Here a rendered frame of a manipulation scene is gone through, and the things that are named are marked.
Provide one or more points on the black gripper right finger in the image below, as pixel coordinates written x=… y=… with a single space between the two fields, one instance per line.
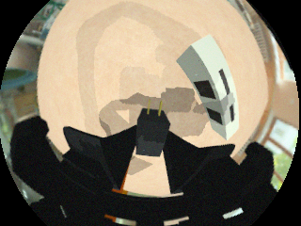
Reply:
x=184 y=161

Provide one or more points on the black two-prong plug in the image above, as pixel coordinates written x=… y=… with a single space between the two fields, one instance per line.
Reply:
x=152 y=128

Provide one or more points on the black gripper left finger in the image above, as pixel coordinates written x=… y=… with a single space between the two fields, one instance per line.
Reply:
x=114 y=152

